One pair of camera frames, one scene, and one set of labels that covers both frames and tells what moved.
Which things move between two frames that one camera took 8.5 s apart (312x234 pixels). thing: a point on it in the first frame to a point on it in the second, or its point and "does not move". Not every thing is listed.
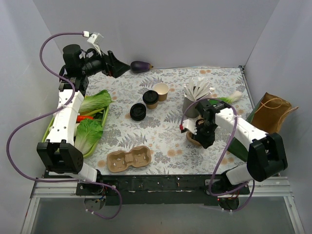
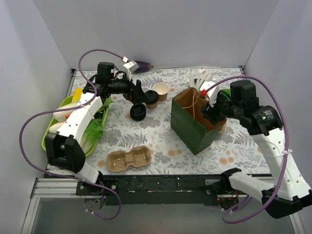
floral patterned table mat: x=170 y=121 does not move
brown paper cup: x=162 y=88 does not move
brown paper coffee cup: x=152 y=106 does not move
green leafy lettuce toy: x=88 y=132 does not move
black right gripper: x=203 y=134 to x=212 y=112
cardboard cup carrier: x=119 y=161 does not move
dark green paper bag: x=235 y=148 to x=192 y=127
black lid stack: x=138 y=111 does not move
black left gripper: x=108 y=64 to x=134 y=90
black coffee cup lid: x=150 y=97 does not move
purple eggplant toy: x=138 y=67 does not move
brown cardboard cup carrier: x=189 y=133 to x=224 y=127
